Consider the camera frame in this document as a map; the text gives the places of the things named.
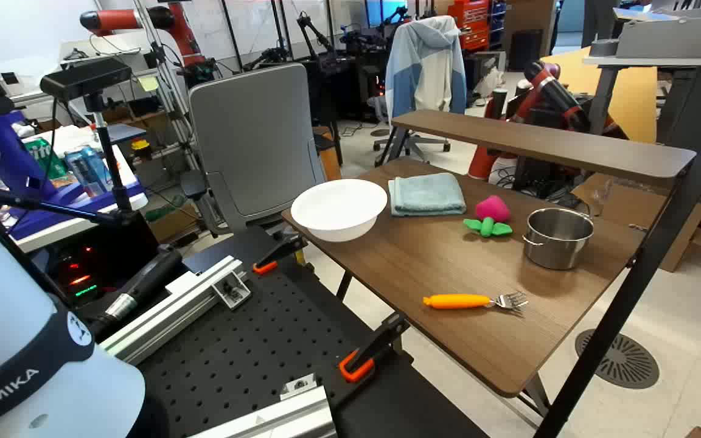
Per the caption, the black box with red lights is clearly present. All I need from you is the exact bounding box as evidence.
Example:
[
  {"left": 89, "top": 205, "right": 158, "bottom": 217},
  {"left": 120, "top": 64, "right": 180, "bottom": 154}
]
[{"left": 32, "top": 212, "right": 163, "bottom": 306}]

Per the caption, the steel pot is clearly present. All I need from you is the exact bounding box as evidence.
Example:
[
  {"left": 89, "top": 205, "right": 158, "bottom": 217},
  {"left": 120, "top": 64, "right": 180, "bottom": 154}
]
[{"left": 522, "top": 205, "right": 600, "bottom": 273}]

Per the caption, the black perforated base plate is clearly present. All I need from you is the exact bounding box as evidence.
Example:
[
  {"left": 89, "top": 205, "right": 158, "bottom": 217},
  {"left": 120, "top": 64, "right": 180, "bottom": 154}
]
[{"left": 135, "top": 257, "right": 492, "bottom": 438}]

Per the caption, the blue machine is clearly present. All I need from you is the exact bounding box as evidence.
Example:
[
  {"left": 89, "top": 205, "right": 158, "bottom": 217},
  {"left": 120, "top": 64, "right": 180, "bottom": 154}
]
[{"left": 0, "top": 110, "right": 152, "bottom": 241}]

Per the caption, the grey desk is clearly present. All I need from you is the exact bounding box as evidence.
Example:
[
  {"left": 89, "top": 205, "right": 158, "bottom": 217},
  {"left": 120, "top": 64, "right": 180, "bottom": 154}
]
[{"left": 585, "top": 8, "right": 701, "bottom": 205}]

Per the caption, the black cylinder handle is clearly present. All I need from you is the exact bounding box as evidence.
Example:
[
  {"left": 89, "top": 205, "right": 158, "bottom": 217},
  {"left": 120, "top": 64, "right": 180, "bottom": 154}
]
[{"left": 90, "top": 249, "right": 186, "bottom": 336}]

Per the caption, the teal folded cloth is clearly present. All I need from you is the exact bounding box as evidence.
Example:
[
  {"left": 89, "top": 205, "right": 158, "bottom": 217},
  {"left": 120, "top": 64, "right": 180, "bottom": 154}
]
[{"left": 387, "top": 171, "right": 471, "bottom": 218}]

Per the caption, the brown wooden shelf board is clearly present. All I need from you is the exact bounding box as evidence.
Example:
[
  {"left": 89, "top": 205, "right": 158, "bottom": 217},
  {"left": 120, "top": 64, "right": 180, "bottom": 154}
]
[{"left": 389, "top": 106, "right": 700, "bottom": 182}]

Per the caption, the white Franka robot base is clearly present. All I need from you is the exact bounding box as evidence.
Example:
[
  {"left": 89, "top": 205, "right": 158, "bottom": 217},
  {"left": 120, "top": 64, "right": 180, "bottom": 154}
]
[{"left": 0, "top": 225, "right": 148, "bottom": 438}]

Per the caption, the light blue white hoodie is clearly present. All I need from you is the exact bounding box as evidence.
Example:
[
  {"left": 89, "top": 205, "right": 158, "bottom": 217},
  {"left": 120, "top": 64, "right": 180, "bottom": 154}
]
[{"left": 382, "top": 13, "right": 471, "bottom": 118}]

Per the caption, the brown cardboard box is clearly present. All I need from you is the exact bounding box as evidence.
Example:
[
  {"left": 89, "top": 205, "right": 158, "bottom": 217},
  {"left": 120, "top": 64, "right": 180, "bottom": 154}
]
[{"left": 571, "top": 171, "right": 701, "bottom": 275}]

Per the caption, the yellow board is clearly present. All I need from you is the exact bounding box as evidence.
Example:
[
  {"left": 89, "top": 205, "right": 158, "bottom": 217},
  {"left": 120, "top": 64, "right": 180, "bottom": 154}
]
[{"left": 566, "top": 47, "right": 663, "bottom": 145}]

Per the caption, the aluminium extrusion rail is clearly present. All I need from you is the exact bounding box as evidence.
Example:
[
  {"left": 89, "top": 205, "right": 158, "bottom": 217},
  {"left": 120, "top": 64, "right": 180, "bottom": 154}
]
[
  {"left": 99, "top": 253, "right": 254, "bottom": 368},
  {"left": 187, "top": 371, "right": 342, "bottom": 438}
]

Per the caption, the orange handled fork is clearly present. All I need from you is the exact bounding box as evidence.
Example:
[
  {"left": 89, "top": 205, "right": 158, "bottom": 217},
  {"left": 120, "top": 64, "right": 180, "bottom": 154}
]
[{"left": 422, "top": 289, "right": 531, "bottom": 314}]

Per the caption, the white bowl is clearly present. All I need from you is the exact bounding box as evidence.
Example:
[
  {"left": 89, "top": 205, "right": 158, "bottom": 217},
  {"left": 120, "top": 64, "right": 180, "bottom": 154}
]
[{"left": 288, "top": 177, "right": 389, "bottom": 244}]

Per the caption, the grey chair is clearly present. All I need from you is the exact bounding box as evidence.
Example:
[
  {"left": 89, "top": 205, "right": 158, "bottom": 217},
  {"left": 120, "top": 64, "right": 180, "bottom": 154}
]
[{"left": 187, "top": 61, "right": 326, "bottom": 238}]

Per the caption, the black orange clamp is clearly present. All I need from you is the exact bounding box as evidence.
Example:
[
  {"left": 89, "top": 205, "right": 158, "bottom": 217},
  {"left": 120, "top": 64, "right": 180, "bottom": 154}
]
[
  {"left": 252, "top": 233, "right": 310, "bottom": 278},
  {"left": 337, "top": 314, "right": 412, "bottom": 387}
]

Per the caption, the maroon plush with green leaves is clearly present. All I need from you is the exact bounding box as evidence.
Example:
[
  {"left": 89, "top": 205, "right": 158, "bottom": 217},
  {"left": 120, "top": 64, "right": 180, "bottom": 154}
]
[{"left": 461, "top": 191, "right": 516, "bottom": 241}]

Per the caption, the brown wooden table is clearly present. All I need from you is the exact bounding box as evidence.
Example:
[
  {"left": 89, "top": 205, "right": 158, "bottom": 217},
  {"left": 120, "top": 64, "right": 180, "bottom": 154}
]
[{"left": 282, "top": 155, "right": 677, "bottom": 398}]

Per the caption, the round floor drain grate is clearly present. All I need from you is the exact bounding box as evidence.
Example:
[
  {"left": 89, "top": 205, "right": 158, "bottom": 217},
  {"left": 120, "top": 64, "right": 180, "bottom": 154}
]
[{"left": 574, "top": 326, "right": 663, "bottom": 391}]

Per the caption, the black camera on stand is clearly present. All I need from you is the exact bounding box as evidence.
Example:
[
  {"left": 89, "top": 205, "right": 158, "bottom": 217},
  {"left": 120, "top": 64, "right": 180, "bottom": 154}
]
[{"left": 39, "top": 55, "right": 140, "bottom": 217}]

